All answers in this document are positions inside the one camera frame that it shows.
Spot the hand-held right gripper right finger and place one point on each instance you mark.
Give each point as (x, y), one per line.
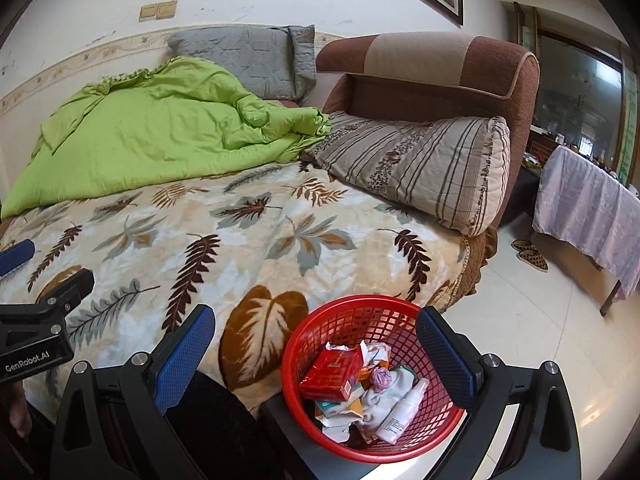
(447, 355)

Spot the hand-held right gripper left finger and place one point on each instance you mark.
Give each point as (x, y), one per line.
(182, 355)

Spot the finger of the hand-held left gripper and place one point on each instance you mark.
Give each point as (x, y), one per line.
(70, 287)
(17, 257)

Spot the pink wad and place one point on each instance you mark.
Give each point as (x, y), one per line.
(382, 379)

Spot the white plastic bottle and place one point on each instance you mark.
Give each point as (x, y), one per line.
(402, 410)

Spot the red plastic basket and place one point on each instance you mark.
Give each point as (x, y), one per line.
(350, 320)

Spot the red and white box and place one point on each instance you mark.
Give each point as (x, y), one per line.
(330, 370)

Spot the person's left hand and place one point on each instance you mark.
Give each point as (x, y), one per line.
(20, 410)

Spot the leopard print slipper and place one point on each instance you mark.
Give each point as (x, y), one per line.
(522, 245)
(534, 260)

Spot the green quilt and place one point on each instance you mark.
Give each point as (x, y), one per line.
(150, 125)

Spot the striped brown pillow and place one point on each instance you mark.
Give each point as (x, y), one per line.
(415, 165)

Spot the table with lilac tablecloth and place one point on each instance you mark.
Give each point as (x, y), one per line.
(585, 205)

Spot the grey quilted pillow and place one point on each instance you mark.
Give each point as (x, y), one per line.
(240, 60)

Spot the glass fronted wooden cabinet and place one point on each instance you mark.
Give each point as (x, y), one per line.
(575, 90)

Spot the beige wall switch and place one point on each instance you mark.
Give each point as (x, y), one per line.
(157, 11)

